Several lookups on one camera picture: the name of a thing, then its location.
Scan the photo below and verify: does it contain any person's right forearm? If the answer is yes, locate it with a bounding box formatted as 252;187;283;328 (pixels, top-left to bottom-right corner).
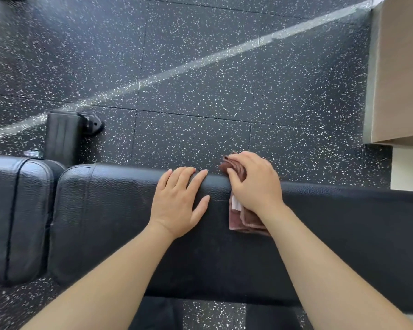
261;202;413;330

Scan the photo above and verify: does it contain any person's right leg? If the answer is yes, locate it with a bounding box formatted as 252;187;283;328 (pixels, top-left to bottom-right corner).
244;304;305;330

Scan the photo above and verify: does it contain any person's right hand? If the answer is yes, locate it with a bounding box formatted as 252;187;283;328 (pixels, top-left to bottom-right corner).
226;151;285;220

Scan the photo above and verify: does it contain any person's leg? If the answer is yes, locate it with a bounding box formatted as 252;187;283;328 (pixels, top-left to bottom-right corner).
129;296;185;330
244;304;305;330

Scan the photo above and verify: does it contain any person's left leg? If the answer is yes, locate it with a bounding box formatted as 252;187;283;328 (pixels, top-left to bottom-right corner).
129;296;185;330

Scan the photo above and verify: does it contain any person's left forearm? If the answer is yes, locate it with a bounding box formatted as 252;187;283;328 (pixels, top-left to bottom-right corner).
20;221;174;330

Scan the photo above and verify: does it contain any brown cleaning cloth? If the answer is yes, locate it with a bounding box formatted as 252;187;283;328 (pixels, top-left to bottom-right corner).
218;153;271;236

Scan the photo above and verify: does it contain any person's left hand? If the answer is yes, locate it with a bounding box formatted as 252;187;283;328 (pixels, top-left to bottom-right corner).
148;166;211;241

